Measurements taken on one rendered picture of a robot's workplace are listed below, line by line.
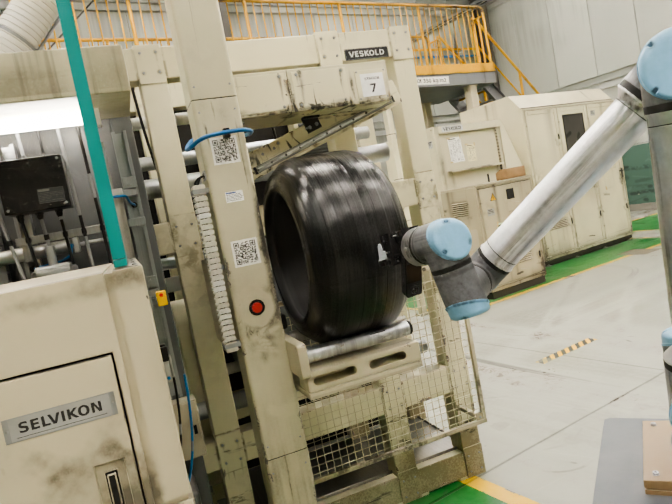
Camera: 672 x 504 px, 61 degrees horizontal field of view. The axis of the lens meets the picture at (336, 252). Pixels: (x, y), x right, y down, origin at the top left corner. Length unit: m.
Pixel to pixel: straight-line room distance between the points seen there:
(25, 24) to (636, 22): 12.88
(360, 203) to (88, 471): 0.93
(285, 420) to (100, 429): 0.86
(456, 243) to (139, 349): 0.65
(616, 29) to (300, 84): 12.45
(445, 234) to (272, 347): 0.69
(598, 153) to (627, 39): 12.79
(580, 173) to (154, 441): 0.94
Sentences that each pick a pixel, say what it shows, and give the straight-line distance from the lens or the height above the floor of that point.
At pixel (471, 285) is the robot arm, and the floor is 1.09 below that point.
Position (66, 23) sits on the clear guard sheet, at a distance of 0.96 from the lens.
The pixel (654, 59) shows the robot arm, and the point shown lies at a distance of 1.09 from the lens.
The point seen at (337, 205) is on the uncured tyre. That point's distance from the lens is 1.51.
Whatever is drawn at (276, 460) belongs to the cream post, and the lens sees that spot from 1.75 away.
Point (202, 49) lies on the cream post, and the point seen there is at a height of 1.79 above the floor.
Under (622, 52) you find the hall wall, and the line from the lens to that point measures 14.06.
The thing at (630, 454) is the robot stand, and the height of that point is 0.60.
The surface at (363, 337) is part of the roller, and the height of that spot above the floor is 0.91.
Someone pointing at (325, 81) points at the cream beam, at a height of 1.73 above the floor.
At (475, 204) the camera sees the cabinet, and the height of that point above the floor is 1.05.
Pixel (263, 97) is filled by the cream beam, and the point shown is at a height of 1.70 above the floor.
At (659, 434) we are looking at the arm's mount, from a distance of 1.57.
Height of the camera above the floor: 1.30
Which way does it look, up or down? 4 degrees down
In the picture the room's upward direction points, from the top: 11 degrees counter-clockwise
